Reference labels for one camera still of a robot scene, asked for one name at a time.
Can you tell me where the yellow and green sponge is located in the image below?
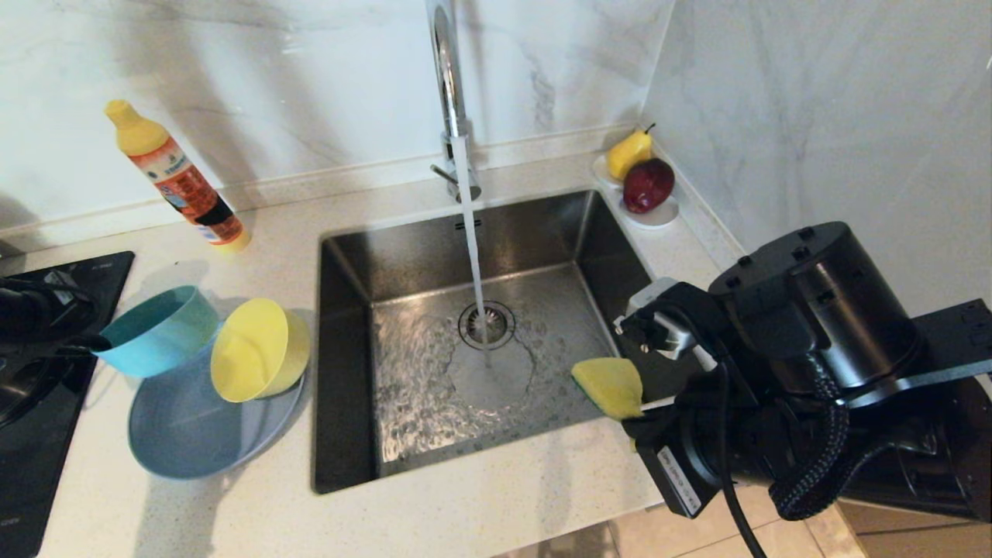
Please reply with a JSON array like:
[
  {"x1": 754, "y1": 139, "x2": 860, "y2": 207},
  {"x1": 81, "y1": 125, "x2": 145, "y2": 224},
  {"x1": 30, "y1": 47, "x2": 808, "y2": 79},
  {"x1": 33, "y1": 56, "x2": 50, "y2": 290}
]
[{"x1": 571, "y1": 356, "x2": 644, "y2": 421}]

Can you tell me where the teal bowl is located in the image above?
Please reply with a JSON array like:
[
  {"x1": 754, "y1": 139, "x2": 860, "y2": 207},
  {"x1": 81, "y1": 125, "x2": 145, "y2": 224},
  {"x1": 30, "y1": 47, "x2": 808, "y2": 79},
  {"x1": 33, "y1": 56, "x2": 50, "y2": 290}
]
[{"x1": 91, "y1": 285, "x2": 222, "y2": 379}]

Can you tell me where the orange dish soap bottle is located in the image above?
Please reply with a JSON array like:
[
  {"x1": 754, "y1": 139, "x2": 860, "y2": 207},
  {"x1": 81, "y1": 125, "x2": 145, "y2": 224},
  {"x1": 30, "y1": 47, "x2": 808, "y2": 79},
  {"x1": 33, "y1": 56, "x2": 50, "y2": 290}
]
[{"x1": 105, "y1": 99, "x2": 252, "y2": 253}]

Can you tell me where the chrome kitchen faucet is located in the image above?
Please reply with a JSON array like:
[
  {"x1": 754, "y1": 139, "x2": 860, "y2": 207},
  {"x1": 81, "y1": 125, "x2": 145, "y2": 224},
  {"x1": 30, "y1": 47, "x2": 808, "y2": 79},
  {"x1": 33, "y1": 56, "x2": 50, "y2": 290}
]
[{"x1": 424, "y1": 0, "x2": 483, "y2": 204}]

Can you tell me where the metal sink drain strainer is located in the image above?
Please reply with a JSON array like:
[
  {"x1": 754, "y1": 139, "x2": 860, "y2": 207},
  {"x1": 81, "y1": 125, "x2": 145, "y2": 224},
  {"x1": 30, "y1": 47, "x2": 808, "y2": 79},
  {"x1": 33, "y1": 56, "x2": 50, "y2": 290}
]
[{"x1": 457, "y1": 300, "x2": 516, "y2": 351}]

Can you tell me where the stainless steel sink basin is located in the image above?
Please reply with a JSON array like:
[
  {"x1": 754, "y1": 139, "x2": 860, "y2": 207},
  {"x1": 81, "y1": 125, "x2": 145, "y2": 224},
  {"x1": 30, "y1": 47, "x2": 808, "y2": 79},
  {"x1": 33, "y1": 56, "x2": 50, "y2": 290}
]
[{"x1": 312, "y1": 188, "x2": 714, "y2": 495}]

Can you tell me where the black induction cooktop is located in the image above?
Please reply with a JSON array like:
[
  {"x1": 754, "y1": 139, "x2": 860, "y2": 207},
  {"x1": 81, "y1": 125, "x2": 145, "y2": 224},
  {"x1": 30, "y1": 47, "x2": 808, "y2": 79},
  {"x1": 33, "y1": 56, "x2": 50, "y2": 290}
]
[{"x1": 0, "y1": 250, "x2": 135, "y2": 558}]

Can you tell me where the blue-grey plate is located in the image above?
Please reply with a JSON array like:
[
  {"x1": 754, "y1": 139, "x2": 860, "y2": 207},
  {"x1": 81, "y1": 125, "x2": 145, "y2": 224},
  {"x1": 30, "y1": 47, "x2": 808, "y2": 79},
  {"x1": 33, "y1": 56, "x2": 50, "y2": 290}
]
[{"x1": 128, "y1": 341, "x2": 307, "y2": 480}]

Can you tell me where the yellow-green bowl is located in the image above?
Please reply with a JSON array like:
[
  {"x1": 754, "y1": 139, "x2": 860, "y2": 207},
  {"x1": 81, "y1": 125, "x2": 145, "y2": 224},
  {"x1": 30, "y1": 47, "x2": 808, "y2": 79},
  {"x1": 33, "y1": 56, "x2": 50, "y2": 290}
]
[{"x1": 211, "y1": 298, "x2": 311, "y2": 404}]

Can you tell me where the small white dish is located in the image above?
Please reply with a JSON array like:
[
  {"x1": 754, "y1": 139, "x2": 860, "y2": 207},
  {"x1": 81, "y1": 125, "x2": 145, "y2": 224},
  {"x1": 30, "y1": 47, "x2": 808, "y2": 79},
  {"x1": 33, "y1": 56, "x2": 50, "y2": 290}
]
[
  {"x1": 620, "y1": 194, "x2": 680, "y2": 229},
  {"x1": 591, "y1": 153, "x2": 623, "y2": 189}
]

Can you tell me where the dark red apple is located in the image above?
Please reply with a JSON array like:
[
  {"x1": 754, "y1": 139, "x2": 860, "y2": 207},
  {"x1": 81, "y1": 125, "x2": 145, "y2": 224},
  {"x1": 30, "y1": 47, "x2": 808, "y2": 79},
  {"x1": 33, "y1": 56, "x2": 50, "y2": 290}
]
[{"x1": 622, "y1": 158, "x2": 675, "y2": 214}]

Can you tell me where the yellow pear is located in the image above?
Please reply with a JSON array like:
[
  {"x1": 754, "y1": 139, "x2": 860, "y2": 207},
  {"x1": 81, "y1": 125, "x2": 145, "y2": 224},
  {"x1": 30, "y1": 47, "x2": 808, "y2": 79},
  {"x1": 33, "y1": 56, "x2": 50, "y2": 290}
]
[{"x1": 605, "y1": 122, "x2": 656, "y2": 181}]

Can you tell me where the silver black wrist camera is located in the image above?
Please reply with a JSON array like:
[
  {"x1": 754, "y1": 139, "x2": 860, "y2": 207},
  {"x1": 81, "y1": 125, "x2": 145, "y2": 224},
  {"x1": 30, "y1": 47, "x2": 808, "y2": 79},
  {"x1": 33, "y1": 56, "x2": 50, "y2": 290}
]
[{"x1": 612, "y1": 277, "x2": 723, "y2": 361}]

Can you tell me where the black braided cable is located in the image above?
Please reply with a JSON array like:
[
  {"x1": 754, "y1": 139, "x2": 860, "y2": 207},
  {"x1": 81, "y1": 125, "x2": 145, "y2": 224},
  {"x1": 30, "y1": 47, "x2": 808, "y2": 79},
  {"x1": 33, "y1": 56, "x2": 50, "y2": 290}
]
[{"x1": 770, "y1": 372, "x2": 923, "y2": 522}]

